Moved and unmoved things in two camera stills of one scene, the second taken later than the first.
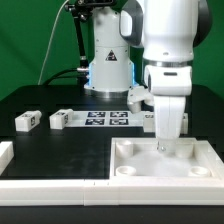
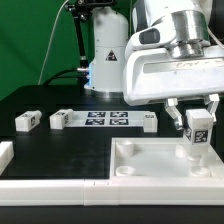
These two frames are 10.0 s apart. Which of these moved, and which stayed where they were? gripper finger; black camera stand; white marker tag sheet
Moved: gripper finger
Stayed: black camera stand; white marker tag sheet
